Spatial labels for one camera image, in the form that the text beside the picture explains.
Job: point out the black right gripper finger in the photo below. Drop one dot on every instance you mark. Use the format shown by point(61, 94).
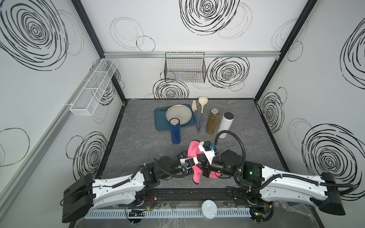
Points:
point(202, 159)
point(206, 173)

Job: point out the aluminium wall rail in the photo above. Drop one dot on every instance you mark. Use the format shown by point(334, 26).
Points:
point(192, 54)

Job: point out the blue thermos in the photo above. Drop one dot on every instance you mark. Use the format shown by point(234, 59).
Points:
point(175, 130)

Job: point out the white wire rack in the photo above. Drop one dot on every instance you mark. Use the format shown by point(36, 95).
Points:
point(93, 89)

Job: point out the white thermos black lid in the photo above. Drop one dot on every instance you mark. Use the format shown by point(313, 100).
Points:
point(226, 122)

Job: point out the pink microfiber cloth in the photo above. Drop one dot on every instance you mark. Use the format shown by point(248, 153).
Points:
point(194, 151)

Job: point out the grey round plate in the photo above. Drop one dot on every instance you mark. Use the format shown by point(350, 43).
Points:
point(179, 111)

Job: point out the teal plastic tray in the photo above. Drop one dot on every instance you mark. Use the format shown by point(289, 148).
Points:
point(161, 122)

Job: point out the cream spatula blue handle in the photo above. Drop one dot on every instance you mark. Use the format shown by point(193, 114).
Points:
point(194, 109)

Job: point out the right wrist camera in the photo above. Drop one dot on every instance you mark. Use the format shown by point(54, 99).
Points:
point(209, 150)

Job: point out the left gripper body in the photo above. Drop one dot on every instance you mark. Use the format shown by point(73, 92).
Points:
point(179, 167)

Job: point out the cream ladle grey handle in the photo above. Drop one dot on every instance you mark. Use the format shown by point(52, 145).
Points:
point(202, 101)

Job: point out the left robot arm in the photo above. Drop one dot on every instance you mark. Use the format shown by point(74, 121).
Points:
point(88, 194)

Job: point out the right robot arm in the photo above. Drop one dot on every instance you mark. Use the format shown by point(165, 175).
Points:
point(266, 184)

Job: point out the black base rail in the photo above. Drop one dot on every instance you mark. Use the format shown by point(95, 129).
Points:
point(239, 196)

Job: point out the gold thermos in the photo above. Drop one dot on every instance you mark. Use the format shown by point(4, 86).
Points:
point(212, 120)

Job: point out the white slotted cable duct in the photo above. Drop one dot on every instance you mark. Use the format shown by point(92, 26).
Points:
point(184, 213)

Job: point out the white round cap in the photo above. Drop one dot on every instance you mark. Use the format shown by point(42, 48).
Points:
point(209, 209)

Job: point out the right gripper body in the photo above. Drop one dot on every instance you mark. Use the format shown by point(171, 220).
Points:
point(218, 166)

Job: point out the black wire basket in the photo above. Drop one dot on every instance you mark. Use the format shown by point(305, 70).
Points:
point(185, 70)

